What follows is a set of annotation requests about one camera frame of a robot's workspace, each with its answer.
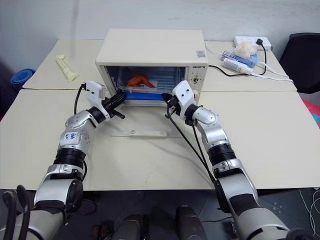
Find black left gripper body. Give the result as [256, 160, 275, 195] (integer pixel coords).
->
[101, 94, 120, 115]

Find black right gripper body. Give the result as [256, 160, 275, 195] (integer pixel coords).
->
[166, 96, 182, 117]

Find clear food container blue lid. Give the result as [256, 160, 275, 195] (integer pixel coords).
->
[116, 66, 181, 101]

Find glass toaster oven door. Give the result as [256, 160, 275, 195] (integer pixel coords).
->
[109, 102, 181, 138]

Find orange food piece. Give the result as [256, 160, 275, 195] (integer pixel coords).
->
[127, 73, 157, 89]

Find cream toaster oven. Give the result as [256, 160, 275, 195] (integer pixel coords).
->
[95, 28, 209, 108]

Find pale yellow ribbed tube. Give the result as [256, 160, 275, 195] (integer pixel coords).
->
[55, 54, 81, 82]

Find white squeeze bottle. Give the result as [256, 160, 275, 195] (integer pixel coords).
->
[222, 58, 254, 75]

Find blue white small tube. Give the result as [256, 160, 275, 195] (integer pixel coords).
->
[220, 50, 241, 62]

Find white fluffy wad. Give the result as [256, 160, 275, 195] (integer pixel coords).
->
[233, 41, 257, 59]

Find blue rolled mat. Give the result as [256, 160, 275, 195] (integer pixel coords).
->
[10, 68, 37, 85]

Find blue round disc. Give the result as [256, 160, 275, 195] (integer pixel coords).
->
[248, 53, 261, 68]

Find white power strip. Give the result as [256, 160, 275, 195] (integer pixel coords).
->
[232, 35, 274, 51]

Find dark rounded shape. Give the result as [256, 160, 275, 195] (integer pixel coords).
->
[174, 204, 207, 240]
[113, 213, 150, 240]

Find black chair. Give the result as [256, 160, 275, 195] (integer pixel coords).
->
[279, 32, 320, 95]

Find red pink bag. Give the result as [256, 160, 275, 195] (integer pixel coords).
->
[300, 97, 320, 129]

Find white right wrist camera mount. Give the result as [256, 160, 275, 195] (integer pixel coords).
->
[171, 80, 197, 119]

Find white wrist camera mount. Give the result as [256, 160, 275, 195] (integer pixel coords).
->
[171, 80, 197, 119]
[83, 80, 107, 111]

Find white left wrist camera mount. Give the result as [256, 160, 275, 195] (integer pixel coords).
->
[83, 80, 107, 111]

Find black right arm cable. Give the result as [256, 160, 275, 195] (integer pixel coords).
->
[165, 109, 221, 191]

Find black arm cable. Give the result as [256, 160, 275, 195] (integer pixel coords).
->
[165, 109, 221, 191]
[74, 83, 87, 115]

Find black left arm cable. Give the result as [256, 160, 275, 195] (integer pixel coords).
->
[74, 83, 87, 115]

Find black oven power cable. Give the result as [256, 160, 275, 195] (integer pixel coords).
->
[208, 44, 267, 77]

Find white power cable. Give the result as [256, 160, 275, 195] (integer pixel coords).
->
[205, 40, 298, 83]

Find black cable bundle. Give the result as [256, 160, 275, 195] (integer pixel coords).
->
[1, 184, 32, 240]

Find thin white cables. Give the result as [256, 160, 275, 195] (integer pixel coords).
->
[299, 186, 320, 232]

